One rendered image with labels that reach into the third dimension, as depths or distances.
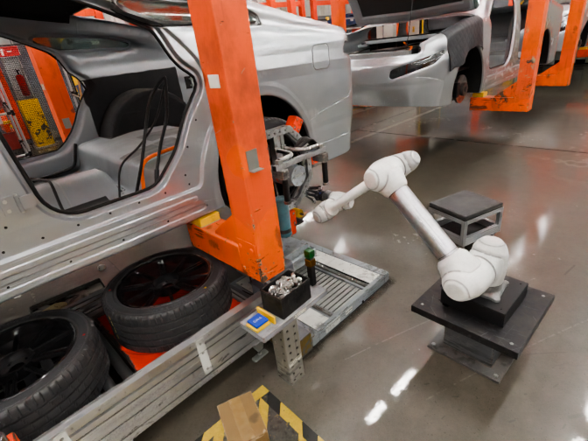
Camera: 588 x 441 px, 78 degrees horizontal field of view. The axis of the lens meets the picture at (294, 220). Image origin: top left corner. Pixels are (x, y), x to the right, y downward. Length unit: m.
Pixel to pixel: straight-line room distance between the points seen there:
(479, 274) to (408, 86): 3.00
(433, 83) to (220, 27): 3.25
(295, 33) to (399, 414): 2.18
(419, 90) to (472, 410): 3.32
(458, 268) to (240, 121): 1.11
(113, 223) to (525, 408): 2.06
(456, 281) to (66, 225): 1.72
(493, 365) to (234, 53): 1.88
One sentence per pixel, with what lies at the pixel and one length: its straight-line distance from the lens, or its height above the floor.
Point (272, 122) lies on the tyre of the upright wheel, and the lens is 2.33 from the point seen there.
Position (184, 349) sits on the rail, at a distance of 1.83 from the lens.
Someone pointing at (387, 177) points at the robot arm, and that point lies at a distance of 1.76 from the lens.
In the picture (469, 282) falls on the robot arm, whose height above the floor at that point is 0.59.
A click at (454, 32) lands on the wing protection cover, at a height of 1.47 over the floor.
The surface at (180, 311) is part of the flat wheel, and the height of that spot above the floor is 0.48.
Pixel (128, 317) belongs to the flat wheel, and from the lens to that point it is 1.95.
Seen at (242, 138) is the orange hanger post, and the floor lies 1.24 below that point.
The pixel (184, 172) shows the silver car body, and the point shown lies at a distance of 2.06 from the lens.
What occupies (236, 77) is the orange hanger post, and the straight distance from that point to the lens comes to 1.54.
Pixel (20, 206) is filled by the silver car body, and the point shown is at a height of 1.11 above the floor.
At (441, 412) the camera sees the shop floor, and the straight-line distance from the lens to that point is 1.98.
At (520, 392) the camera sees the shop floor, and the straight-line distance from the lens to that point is 2.15.
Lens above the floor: 1.57
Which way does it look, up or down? 26 degrees down
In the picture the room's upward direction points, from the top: 7 degrees counter-clockwise
